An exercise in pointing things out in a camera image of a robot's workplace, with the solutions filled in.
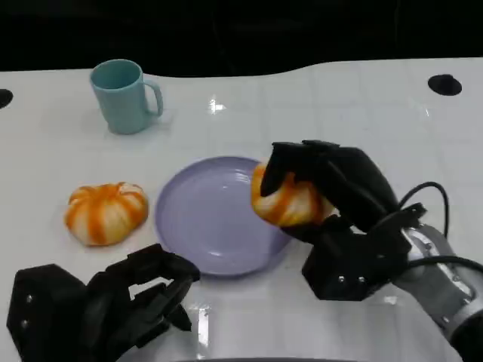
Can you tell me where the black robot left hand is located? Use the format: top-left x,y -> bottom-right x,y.
83,244 -> 201,362

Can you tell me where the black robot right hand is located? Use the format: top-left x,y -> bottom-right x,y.
260,140 -> 401,245

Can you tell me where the orange and white bread roll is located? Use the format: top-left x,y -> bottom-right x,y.
63,182 -> 149,248
250,159 -> 335,229

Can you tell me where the lilac plate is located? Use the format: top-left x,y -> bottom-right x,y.
154,156 -> 300,279

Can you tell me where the pale green mug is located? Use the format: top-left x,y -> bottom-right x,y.
89,59 -> 165,136

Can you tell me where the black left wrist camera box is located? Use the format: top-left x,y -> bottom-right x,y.
5,263 -> 91,362

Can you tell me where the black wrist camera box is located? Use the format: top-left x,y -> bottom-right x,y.
5,263 -> 91,362
301,205 -> 427,302

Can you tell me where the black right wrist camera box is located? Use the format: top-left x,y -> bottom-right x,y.
301,205 -> 427,302

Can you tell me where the black looping arm cable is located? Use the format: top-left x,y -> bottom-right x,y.
395,181 -> 451,229

